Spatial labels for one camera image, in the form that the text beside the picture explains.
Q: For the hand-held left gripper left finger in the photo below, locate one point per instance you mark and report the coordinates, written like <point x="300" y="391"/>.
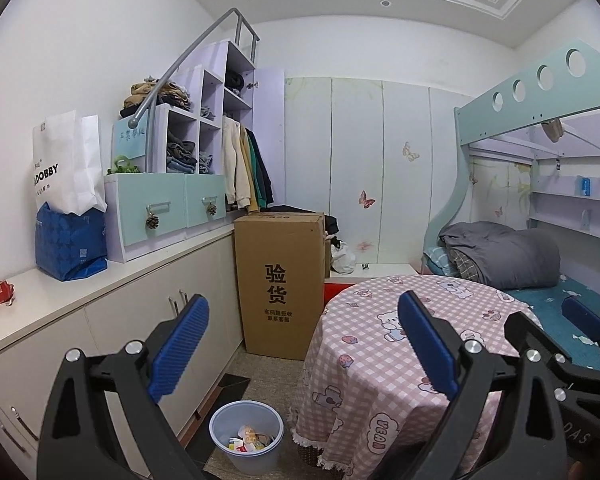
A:
<point x="180" y="345"/>

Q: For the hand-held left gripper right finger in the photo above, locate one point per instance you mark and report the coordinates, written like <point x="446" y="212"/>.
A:
<point x="427" y="345"/>

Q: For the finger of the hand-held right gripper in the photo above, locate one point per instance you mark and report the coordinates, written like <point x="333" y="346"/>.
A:
<point x="585" y="317"/>
<point x="521" y="327"/>

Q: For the blue plastic bin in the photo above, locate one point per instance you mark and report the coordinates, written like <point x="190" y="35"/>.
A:
<point x="225" y="420"/>

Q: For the heap of mixed wrappers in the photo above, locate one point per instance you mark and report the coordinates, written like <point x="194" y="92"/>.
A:
<point x="250" y="439"/>

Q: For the teal bed sheet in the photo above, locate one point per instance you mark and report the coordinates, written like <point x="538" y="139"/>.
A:
<point x="545" y="302"/>

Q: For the pink checked tablecloth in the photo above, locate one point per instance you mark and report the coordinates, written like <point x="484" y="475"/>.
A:
<point x="370" y="385"/>

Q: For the grey quilt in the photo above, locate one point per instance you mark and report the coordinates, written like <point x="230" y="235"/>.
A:
<point x="510" y="255"/>

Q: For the beige low cabinet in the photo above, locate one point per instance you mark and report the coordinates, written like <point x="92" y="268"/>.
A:
<point x="120" y="300"/>

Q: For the plaid blanket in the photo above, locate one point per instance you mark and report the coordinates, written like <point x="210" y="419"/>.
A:
<point x="466" y="266"/>

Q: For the blue striped pillow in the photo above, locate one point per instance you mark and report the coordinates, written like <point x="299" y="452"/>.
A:
<point x="437" y="260"/>

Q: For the red white step platform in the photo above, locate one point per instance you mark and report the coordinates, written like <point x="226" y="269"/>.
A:
<point x="380" y="271"/>

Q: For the tall cardboard box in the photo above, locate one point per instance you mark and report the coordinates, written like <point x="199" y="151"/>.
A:
<point x="275" y="285"/>

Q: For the lilac bed shelf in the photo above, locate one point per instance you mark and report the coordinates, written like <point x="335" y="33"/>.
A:
<point x="560" y="205"/>

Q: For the pink flower sticker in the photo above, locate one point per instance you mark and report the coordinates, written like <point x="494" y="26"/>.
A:
<point x="365" y="246"/>

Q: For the white plastic bag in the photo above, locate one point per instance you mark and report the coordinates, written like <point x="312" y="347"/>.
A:
<point x="342" y="259"/>

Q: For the pine cone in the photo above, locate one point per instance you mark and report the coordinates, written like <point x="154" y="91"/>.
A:
<point x="211" y="208"/>
<point x="152" y="221"/>

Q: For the white drawer unit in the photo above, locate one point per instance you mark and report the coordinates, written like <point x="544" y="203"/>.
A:
<point x="112" y="230"/>

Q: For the blue shopping bag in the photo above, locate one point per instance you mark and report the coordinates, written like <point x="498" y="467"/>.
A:
<point x="70" y="245"/>

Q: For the black cloth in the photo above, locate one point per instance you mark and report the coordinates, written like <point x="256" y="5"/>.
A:
<point x="332" y="230"/>

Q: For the large mint drawer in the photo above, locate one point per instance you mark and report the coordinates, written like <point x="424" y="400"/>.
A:
<point x="150" y="195"/>

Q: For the small mint drawer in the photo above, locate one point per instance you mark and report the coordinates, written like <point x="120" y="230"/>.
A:
<point x="205" y="190"/>

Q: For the pink butterfly sticker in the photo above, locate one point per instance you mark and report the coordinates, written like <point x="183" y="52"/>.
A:
<point x="366" y="199"/>

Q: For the wicker table base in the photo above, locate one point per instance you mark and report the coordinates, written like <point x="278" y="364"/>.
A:
<point x="312" y="457"/>

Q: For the grey folded clothes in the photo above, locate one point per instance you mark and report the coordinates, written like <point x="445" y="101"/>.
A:
<point x="206" y="164"/>
<point x="207" y="113"/>

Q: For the green plastic ornament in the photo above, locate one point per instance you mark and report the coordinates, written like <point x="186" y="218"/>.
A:
<point x="125" y="166"/>

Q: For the green hanging garment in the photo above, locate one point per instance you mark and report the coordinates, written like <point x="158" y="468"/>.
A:
<point x="259" y="175"/>

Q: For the folded jeans stack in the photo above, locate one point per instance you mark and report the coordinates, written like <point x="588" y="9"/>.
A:
<point x="181" y="157"/>

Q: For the brown hanging item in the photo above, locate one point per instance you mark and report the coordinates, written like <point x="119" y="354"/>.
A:
<point x="552" y="130"/>

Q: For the cream hanging jacket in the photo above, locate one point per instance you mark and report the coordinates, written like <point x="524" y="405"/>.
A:
<point x="235" y="160"/>

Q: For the pale butterfly sticker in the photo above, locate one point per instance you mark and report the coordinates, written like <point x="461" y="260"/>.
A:
<point x="410" y="151"/>

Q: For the dark hanging jacket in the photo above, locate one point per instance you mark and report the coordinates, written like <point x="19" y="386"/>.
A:
<point x="267" y="170"/>

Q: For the mint sign board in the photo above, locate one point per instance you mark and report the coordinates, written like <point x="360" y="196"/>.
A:
<point x="130" y="137"/>

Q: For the white wardrobe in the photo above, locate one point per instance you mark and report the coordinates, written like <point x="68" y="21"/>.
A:
<point x="320" y="160"/>

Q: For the mint bunk bed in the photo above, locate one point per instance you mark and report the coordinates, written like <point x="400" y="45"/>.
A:
<point x="530" y="105"/>

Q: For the white paper bag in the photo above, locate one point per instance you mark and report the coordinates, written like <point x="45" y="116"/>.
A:
<point x="60" y="160"/>

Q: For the lilac wardrobe door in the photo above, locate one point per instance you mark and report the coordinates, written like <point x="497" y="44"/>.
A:
<point x="269" y="135"/>

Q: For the brown clothes pile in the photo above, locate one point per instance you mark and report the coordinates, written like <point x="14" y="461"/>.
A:
<point x="155" y="95"/>

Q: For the lilac cubby shelf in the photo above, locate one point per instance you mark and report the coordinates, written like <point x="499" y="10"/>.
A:
<point x="210" y="90"/>

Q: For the dark folded clothes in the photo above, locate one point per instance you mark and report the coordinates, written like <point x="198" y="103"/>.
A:
<point x="234" y="82"/>

